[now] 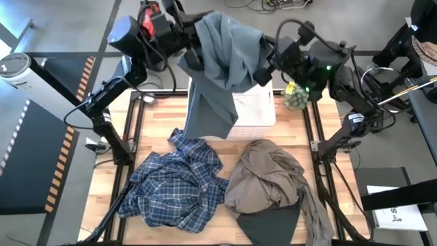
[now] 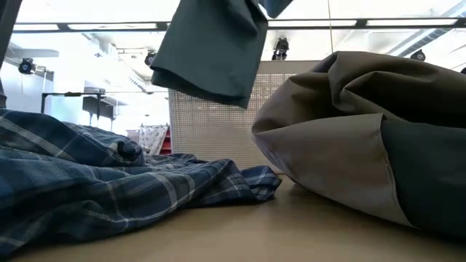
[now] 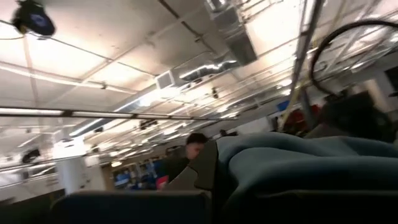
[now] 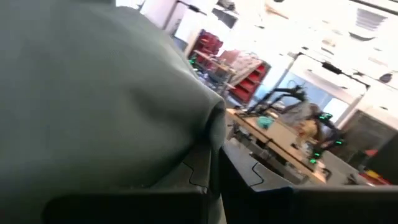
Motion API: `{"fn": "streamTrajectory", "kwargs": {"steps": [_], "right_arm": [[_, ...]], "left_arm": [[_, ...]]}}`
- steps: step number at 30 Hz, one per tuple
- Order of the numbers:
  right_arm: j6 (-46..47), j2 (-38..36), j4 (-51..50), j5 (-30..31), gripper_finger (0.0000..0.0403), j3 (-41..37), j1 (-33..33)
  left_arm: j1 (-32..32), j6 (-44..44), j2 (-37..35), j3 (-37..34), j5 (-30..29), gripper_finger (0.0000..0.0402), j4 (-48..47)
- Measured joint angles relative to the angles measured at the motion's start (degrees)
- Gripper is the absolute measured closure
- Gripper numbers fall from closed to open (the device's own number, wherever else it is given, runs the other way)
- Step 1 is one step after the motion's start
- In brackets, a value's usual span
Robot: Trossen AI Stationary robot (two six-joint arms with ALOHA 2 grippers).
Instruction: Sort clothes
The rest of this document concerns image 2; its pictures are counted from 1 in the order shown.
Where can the red black portable box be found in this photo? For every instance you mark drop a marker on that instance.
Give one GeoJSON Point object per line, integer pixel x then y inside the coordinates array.
{"type": "Point", "coordinates": [166, 142]}

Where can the black background desk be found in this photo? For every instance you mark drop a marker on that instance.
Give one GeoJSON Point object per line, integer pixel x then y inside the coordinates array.
{"type": "Point", "coordinates": [96, 105]}

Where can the dark green garment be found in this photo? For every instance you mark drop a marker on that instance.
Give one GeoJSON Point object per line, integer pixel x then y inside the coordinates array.
{"type": "Point", "coordinates": [211, 54]}

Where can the black ceiling spotlight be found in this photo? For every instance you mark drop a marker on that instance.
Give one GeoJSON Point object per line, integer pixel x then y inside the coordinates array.
{"type": "Point", "coordinates": [150, 58]}
{"type": "Point", "coordinates": [418, 55]}
{"type": "Point", "coordinates": [26, 66]}

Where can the white perforated panel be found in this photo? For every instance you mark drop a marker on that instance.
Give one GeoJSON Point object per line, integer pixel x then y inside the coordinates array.
{"type": "Point", "coordinates": [211, 134]}

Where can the white patterned cloth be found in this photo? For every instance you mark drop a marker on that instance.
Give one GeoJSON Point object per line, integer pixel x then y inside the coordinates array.
{"type": "Point", "coordinates": [153, 138]}

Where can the blue plaid shirt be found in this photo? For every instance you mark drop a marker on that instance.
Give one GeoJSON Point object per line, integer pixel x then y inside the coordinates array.
{"type": "Point", "coordinates": [91, 182]}

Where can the khaki grey garment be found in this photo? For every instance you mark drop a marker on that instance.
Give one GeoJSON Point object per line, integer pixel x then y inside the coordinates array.
{"type": "Point", "coordinates": [327, 145]}

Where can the black hanging camera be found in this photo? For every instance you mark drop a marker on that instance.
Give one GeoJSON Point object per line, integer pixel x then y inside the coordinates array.
{"type": "Point", "coordinates": [281, 49]}

